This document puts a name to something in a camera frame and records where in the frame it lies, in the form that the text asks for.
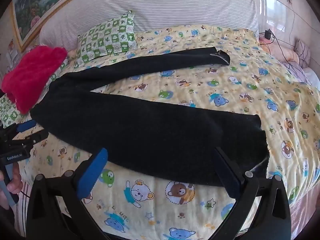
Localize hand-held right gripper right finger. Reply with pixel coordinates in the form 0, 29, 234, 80
207, 146, 292, 240

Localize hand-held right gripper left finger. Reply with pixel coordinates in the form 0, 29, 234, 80
26, 147, 108, 240

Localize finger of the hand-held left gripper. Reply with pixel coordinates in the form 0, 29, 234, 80
6, 120, 38, 137
14, 129, 49, 148

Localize black pants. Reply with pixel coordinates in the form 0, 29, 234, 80
30, 46, 270, 187

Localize person's left hand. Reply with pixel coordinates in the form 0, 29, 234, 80
0, 165, 24, 209

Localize red plush cloth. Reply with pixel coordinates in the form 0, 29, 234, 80
1, 44, 68, 115

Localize pink striped bedsheet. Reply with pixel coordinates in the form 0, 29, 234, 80
12, 175, 320, 240

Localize yellow bear-print blanket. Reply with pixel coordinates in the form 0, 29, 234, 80
15, 24, 320, 240

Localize gold-framed landscape painting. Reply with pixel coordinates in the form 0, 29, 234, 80
11, 0, 107, 52

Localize pink pillow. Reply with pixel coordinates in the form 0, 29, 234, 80
259, 36, 300, 65

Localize striped padded headboard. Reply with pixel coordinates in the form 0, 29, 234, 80
39, 0, 260, 53

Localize black charger cable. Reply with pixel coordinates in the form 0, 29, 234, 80
259, 30, 293, 71

